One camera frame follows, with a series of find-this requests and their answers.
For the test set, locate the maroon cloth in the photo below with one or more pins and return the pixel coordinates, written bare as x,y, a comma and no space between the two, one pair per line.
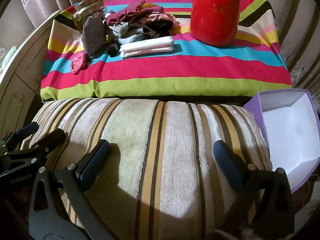
120,17

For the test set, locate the cream wooden headboard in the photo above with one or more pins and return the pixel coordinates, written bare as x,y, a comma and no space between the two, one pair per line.
22,80

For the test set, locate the white floral cloth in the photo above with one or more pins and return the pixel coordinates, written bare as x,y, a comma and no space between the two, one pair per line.
121,27

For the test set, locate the pale blue cloth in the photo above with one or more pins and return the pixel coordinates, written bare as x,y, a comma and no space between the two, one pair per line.
130,38

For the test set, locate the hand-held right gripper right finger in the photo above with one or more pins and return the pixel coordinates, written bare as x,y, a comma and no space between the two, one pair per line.
228,165

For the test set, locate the small black object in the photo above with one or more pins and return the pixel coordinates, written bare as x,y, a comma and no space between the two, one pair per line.
113,49

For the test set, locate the red canister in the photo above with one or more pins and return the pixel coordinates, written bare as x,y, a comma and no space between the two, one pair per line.
212,17

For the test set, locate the white pad packet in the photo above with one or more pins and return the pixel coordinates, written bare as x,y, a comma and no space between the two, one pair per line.
145,43
140,53

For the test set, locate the houndstooth pouch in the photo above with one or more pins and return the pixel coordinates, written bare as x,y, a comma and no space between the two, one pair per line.
93,37

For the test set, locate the pink cloth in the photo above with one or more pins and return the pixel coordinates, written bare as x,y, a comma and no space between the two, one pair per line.
162,17

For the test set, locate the purple box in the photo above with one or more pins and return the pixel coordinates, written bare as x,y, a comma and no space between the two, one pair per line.
287,130

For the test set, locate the pink flower-shaped pouch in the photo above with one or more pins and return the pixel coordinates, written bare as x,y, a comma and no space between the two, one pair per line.
80,63

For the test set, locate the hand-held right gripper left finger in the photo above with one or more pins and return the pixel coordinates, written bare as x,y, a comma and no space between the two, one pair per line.
93,163

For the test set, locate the colourful striped blanket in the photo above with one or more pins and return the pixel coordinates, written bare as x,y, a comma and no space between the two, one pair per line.
175,67

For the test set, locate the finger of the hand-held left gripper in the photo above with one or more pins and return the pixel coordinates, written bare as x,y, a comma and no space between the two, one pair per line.
52,136
27,129

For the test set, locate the black cloth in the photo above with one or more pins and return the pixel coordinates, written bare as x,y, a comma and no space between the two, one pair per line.
160,27

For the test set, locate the beige striped plush blanket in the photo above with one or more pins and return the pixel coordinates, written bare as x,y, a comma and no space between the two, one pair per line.
175,142

